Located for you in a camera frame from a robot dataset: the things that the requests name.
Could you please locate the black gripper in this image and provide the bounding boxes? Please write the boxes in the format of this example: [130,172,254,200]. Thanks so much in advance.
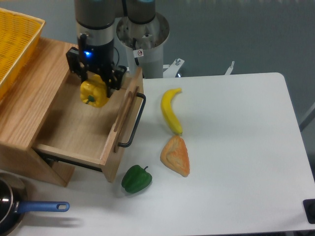
[66,34,127,98]

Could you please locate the yellow bell pepper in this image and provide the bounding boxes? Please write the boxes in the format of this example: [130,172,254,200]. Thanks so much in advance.
[80,74,109,108]

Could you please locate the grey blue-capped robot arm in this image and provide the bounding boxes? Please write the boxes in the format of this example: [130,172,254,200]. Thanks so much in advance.
[66,0,156,97]

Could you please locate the open wooden top drawer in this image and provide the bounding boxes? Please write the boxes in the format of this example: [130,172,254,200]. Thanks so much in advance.
[33,67,146,182]

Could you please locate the wooden drawer cabinet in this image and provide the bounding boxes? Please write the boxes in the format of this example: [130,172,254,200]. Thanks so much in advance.
[0,37,80,187]

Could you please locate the green bell pepper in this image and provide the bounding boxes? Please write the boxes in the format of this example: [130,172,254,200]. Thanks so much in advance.
[121,165,153,194]

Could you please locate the yellow banana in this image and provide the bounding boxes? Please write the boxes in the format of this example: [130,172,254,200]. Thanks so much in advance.
[160,88,183,135]

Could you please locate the yellow plastic basket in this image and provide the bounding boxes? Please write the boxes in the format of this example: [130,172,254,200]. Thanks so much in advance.
[0,8,46,98]

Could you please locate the orange triangular bread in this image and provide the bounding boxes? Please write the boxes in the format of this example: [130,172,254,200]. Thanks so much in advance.
[160,135,190,177]

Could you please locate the black corner device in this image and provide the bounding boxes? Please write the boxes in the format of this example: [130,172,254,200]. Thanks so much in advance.
[303,199,315,224]

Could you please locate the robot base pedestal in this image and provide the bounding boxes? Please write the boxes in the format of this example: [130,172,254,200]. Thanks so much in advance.
[116,13,170,79]

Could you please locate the white table bracket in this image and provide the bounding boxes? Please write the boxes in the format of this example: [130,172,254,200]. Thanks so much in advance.
[163,58,185,78]

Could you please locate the black pan blue handle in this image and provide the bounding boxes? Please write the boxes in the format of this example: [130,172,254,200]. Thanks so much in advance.
[0,173,70,236]

